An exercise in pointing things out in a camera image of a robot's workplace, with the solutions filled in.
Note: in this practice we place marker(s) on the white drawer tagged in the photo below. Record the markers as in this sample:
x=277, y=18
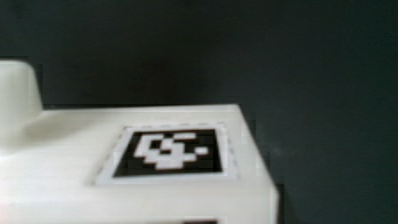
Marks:
x=126, y=165

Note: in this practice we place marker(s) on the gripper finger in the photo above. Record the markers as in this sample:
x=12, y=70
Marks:
x=204, y=221

